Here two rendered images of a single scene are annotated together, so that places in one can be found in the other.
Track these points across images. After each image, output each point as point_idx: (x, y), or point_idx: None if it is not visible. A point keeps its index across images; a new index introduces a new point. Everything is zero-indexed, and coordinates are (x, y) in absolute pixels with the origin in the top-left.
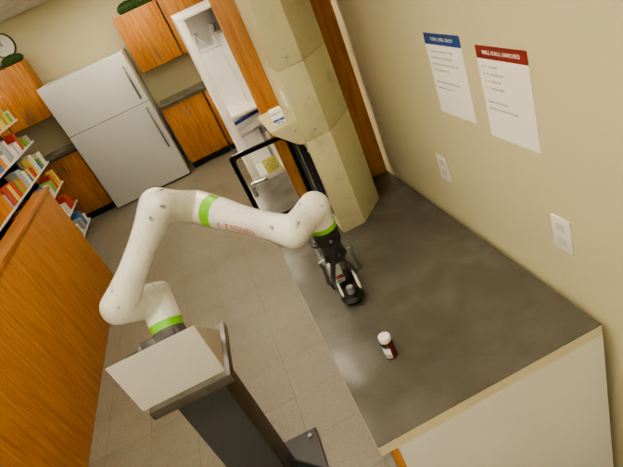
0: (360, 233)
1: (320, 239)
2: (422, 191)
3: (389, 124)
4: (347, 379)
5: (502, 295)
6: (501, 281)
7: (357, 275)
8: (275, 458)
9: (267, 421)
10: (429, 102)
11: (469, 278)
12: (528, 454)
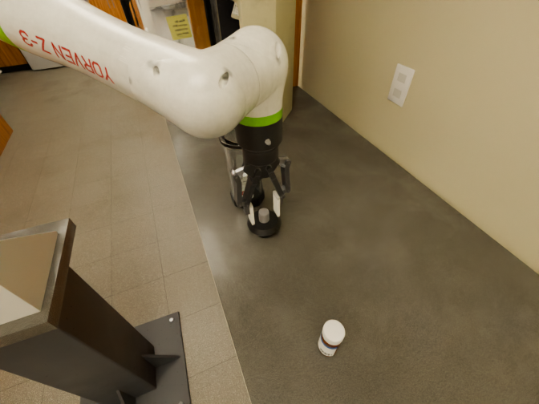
0: None
1: (250, 133)
2: (336, 114)
3: (327, 26)
4: (251, 385)
5: (476, 270)
6: (465, 247)
7: (280, 199)
8: (125, 371)
9: (124, 323)
10: None
11: (420, 232)
12: None
